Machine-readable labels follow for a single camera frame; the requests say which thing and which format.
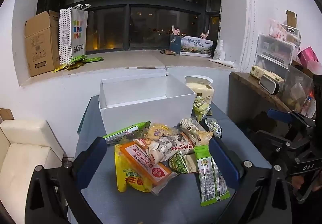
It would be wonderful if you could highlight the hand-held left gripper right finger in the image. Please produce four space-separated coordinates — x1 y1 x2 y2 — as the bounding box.
208 137 293 224

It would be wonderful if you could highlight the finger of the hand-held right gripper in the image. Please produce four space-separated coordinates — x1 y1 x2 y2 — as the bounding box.
267 109 316 128
240 129 294 151

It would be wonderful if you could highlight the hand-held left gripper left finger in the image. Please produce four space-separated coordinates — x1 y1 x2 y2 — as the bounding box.
25 136 107 224

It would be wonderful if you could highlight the green bar snack packet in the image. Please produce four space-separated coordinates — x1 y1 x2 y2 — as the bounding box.
193 145 231 207

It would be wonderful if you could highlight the orange label bread pack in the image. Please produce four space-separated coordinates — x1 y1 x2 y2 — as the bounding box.
119 141 179 195

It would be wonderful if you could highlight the large white printed snack bag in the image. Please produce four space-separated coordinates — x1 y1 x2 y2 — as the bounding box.
133 133 195 164

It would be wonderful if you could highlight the white cardboard box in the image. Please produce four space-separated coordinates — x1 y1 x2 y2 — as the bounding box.
99 65 196 134

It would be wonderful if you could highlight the person's right hand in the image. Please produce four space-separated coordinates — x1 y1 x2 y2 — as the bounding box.
290 176 322 193

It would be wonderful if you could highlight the black white small device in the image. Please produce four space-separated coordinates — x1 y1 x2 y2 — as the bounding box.
259 75 280 95

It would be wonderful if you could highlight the clear plastic container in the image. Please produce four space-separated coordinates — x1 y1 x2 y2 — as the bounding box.
281 65 315 114

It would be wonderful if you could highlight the dark wooden side table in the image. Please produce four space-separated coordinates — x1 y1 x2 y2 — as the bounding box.
228 71 300 136

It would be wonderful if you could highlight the small dark green snack packet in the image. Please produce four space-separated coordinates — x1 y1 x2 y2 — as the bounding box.
203 117 223 139

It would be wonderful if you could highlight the long green snack packet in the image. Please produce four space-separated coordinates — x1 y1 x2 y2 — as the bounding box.
103 121 151 144

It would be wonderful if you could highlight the brown cream snack packet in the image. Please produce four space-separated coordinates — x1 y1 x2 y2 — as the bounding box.
180 118 213 148

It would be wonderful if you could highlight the green pea snack packet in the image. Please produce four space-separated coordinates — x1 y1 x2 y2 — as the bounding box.
169 152 200 174

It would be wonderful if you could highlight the yellow carton box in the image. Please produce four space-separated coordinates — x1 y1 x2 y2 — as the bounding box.
250 65 285 87

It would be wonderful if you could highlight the small green white snack packet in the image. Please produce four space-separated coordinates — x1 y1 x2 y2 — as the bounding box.
193 97 212 123

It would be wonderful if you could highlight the clear plastic drawer unit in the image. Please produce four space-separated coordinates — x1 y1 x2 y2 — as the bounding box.
254 34 295 80

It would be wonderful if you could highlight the pink box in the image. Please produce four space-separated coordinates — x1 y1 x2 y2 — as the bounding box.
297 46 320 66

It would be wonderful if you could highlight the yellow cartoon cracker packet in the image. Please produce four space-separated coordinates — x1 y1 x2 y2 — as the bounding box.
144 123 181 142

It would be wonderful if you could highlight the cream white sofa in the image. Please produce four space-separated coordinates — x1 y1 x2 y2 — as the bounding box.
0 119 64 216

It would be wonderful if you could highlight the cream yellow snack packet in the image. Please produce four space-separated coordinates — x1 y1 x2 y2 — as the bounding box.
185 75 216 105

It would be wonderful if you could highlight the white paper strip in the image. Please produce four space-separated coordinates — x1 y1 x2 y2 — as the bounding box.
208 59 235 68

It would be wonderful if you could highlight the white plastic bottle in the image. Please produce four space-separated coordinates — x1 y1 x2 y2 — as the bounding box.
214 40 226 61

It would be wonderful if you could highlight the pile of green packets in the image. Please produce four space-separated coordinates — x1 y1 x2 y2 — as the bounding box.
52 55 104 73

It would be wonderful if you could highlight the small brown cardboard box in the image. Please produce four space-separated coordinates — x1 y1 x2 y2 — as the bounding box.
285 10 297 27

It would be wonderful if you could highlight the printed tissue box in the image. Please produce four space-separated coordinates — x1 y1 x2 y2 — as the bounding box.
169 34 214 58

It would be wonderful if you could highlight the polka dot paper bag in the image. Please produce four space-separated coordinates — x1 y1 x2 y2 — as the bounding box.
59 4 89 65

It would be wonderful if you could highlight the dark window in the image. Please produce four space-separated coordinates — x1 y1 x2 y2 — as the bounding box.
37 0 222 51

